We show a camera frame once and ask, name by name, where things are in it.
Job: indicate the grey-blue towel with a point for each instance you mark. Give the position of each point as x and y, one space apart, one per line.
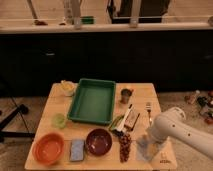
147 148

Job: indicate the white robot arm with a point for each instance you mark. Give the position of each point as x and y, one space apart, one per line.
170 123

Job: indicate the metal cup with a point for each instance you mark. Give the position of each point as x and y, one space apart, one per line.
125 95

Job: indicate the white cup with yellow content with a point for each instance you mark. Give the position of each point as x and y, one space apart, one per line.
68 88

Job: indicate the small green cup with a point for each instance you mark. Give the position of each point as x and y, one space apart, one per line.
59 121

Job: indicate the green plastic tray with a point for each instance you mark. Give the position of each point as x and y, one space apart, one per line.
93 102

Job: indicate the green vegetable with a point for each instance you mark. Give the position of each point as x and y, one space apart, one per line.
115 122

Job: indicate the brown snack packet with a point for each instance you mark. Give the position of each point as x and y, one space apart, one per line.
131 119

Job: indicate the silver fork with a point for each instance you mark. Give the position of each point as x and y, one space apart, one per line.
149 110

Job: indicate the dark red bowl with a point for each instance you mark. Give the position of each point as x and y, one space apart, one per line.
98 142

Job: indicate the bunch of brown grapes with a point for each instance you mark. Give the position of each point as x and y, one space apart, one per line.
125 144

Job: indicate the blue sponge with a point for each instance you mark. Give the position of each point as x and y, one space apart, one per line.
77 150

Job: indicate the green box on shelf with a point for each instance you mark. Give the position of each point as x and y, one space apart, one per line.
87 19

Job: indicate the orange bowl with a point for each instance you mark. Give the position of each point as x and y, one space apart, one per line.
48 149

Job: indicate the black stand base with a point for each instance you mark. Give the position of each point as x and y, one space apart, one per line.
10 119

